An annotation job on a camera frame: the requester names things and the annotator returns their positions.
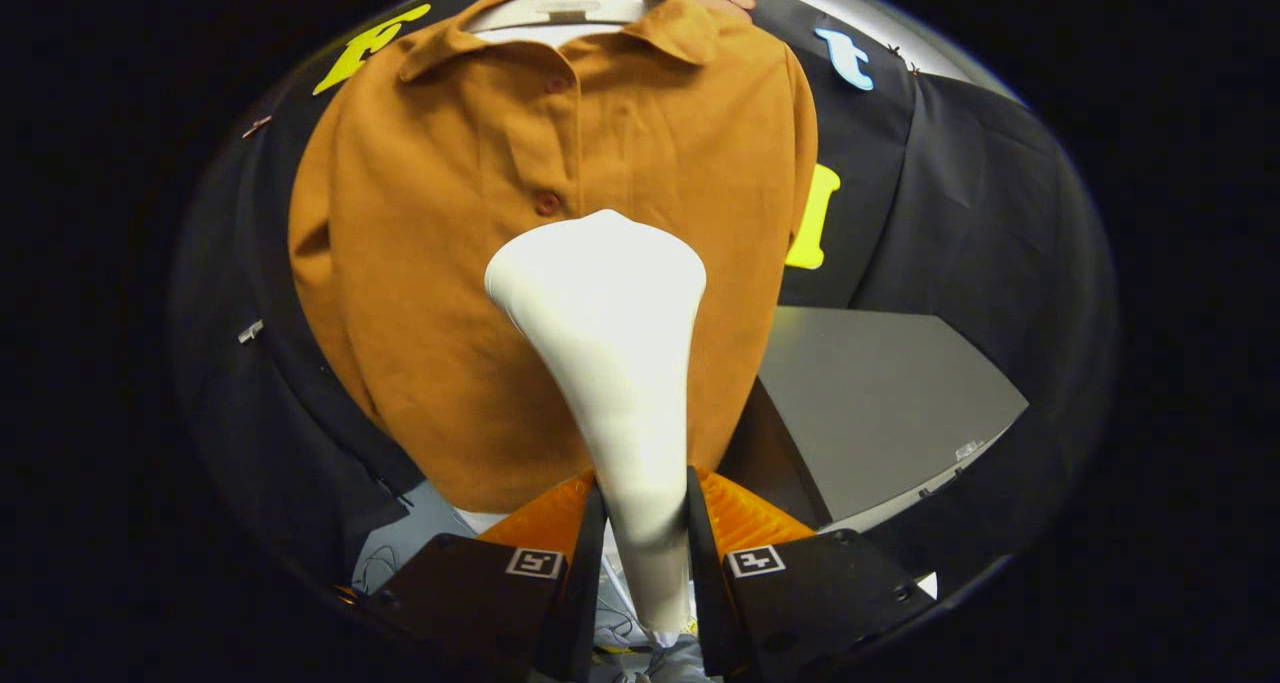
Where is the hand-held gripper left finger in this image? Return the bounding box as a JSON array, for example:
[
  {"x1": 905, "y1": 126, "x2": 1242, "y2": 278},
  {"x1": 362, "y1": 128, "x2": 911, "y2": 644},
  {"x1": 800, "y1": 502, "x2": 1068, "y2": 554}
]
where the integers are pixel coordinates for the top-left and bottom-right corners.
[{"x1": 368, "y1": 469, "x2": 609, "y2": 680}]

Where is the orange button-up shirt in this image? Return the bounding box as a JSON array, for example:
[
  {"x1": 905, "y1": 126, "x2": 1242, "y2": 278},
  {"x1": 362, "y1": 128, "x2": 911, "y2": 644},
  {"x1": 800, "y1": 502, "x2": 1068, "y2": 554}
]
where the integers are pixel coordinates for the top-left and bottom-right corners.
[{"x1": 288, "y1": 0, "x2": 819, "y2": 515}]

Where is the row of black clips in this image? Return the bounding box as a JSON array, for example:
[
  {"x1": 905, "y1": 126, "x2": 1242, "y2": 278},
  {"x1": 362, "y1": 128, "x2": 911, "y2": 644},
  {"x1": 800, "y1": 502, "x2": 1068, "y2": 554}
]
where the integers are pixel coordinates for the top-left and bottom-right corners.
[{"x1": 750, "y1": 0, "x2": 921, "y2": 74}]

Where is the black backdrop cloth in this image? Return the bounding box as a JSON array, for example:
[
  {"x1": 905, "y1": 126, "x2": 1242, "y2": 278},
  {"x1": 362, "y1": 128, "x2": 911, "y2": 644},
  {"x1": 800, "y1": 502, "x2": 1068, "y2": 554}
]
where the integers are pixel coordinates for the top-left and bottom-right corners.
[{"x1": 170, "y1": 0, "x2": 1119, "y2": 604}]

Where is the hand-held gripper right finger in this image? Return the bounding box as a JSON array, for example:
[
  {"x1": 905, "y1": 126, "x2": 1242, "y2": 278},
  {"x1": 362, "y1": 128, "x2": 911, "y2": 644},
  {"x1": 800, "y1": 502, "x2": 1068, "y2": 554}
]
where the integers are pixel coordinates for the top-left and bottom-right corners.
[{"x1": 686, "y1": 466, "x2": 937, "y2": 678}]

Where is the white mannequin torso stand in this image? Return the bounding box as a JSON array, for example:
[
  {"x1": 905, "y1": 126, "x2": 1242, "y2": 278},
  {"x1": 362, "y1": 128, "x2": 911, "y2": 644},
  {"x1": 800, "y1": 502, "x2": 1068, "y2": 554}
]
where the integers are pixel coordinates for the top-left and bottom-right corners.
[{"x1": 455, "y1": 0, "x2": 651, "y2": 536}]

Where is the white garment steamer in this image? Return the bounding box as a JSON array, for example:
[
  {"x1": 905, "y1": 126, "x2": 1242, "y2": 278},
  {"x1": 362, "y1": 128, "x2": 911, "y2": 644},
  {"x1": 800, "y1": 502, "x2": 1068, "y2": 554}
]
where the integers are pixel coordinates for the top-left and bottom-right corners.
[{"x1": 484, "y1": 209, "x2": 708, "y2": 635}]

